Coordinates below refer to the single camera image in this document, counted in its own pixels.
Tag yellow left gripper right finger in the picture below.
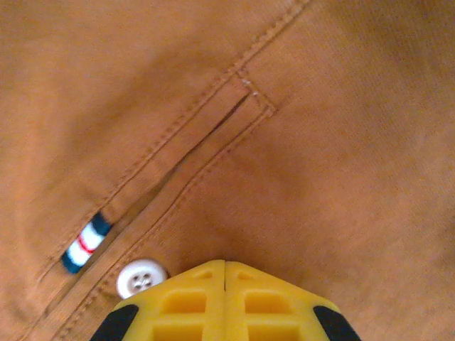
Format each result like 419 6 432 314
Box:
225 261 362 341

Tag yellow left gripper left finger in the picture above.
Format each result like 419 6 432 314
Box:
90 259 226 341

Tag brown long pants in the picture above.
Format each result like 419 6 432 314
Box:
0 0 455 341

